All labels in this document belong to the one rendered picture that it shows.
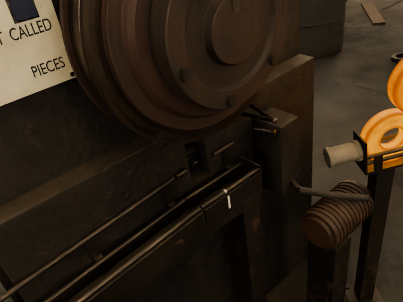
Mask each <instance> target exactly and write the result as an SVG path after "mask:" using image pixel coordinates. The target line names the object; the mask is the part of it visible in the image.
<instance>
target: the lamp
mask: <svg viewBox="0 0 403 302"><path fill-rule="evenodd" d="M7 1H8V3H9V5H10V8H11V10H12V12H13V15H14V18H15V20H16V21H17V22H18V21H21V20H25V19H28V18H31V17H35V16H38V14H37V12H36V9H35V7H34V4H33V1H32V0H7Z"/></svg>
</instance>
